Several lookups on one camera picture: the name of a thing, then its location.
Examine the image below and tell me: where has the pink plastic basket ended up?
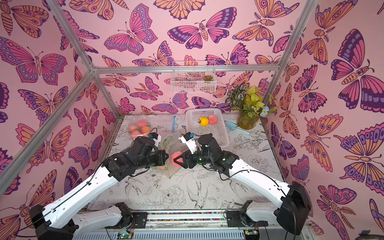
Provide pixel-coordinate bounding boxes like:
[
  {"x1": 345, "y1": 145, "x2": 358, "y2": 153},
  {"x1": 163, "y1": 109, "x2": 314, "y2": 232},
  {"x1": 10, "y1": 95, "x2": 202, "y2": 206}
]
[{"x1": 186, "y1": 108, "x2": 230, "y2": 148}]

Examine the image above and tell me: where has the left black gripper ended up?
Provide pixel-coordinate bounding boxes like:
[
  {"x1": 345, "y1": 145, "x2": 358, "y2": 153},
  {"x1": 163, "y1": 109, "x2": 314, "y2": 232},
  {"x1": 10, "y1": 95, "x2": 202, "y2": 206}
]
[{"x1": 136, "y1": 149, "x2": 171, "y2": 171}]

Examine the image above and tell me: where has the white wire wall basket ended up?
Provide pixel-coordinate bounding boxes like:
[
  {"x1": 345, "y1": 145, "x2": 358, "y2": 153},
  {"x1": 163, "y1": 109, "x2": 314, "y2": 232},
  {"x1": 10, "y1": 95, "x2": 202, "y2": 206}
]
[{"x1": 169, "y1": 60, "x2": 217, "y2": 94}]

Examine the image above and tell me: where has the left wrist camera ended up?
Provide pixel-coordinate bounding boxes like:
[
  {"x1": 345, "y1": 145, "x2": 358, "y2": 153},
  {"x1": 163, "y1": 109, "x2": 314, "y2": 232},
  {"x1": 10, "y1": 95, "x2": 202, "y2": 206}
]
[{"x1": 149, "y1": 132, "x2": 162, "y2": 147}]

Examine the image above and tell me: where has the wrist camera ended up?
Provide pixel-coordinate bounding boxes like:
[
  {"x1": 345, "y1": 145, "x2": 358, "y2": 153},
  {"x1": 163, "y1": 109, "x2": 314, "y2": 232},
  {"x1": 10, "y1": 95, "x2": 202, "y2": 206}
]
[
  {"x1": 179, "y1": 132, "x2": 197, "y2": 154},
  {"x1": 149, "y1": 132, "x2": 162, "y2": 147}
]

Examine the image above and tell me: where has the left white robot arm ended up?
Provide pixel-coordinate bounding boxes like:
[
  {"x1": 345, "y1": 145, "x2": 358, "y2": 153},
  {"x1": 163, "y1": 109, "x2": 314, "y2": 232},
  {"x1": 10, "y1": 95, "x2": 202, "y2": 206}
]
[{"x1": 29, "y1": 133, "x2": 169, "y2": 240}]

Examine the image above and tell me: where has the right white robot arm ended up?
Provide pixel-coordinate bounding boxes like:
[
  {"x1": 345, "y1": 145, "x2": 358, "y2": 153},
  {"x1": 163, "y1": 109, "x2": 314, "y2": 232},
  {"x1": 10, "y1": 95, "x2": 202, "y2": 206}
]
[{"x1": 173, "y1": 133, "x2": 312, "y2": 236}]

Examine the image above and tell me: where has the orange-red peach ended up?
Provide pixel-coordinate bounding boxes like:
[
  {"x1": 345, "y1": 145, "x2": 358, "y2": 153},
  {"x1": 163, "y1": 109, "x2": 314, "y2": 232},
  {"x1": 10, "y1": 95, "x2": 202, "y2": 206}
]
[{"x1": 141, "y1": 126, "x2": 151, "y2": 135}]

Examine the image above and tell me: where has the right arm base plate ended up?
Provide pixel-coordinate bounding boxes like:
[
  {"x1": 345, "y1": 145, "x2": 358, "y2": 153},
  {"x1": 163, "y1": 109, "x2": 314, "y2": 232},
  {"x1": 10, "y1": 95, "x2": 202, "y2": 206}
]
[{"x1": 223, "y1": 210, "x2": 269, "y2": 228}]

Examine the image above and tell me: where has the aluminium frame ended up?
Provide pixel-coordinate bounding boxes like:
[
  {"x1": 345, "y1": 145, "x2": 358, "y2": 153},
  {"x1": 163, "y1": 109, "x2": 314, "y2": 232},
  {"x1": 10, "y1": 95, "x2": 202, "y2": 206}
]
[{"x1": 1, "y1": 1, "x2": 318, "y2": 194}]

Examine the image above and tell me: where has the pink peach mid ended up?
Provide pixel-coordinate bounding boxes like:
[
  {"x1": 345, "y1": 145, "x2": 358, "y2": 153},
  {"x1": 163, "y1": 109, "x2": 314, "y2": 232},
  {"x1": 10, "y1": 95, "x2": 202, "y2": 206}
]
[{"x1": 171, "y1": 151, "x2": 183, "y2": 168}]

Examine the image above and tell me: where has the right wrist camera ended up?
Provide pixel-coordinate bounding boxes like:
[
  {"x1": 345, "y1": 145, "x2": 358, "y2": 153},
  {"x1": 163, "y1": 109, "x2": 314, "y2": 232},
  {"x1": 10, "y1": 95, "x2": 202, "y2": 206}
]
[{"x1": 179, "y1": 132, "x2": 197, "y2": 154}]

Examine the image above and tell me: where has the clear blue-zipper zip-top bag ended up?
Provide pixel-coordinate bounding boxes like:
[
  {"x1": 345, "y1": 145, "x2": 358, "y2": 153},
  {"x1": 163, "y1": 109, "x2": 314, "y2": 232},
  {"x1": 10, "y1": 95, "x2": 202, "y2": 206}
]
[{"x1": 124, "y1": 115, "x2": 174, "y2": 140}]

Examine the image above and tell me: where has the light blue scoop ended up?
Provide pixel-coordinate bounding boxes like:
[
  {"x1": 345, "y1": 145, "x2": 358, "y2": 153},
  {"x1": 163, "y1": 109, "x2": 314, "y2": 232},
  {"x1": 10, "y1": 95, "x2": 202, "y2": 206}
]
[{"x1": 225, "y1": 121, "x2": 251, "y2": 136}]

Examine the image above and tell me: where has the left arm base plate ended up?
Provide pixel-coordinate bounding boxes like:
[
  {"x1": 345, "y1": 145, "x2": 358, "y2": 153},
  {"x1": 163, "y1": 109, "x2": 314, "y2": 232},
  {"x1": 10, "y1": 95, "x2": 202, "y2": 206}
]
[{"x1": 117, "y1": 212, "x2": 148, "y2": 229}]

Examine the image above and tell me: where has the potted artificial plant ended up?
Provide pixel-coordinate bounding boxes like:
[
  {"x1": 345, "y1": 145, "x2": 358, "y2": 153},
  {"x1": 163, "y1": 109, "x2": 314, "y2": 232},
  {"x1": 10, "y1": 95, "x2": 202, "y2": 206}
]
[{"x1": 226, "y1": 83, "x2": 277, "y2": 130}]

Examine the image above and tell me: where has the clear green-zipper zip-top bag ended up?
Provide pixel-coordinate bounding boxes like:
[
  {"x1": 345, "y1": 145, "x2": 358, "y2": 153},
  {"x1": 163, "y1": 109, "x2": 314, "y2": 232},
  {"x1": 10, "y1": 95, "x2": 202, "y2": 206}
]
[{"x1": 151, "y1": 133, "x2": 188, "y2": 179}]

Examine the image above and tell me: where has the pink peach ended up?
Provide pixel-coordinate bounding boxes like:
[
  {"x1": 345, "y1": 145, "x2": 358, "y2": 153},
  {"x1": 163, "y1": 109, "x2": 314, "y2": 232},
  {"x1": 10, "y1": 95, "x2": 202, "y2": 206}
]
[
  {"x1": 128, "y1": 124, "x2": 138, "y2": 133},
  {"x1": 137, "y1": 120, "x2": 148, "y2": 128},
  {"x1": 208, "y1": 115, "x2": 218, "y2": 125},
  {"x1": 131, "y1": 130, "x2": 142, "y2": 140}
]

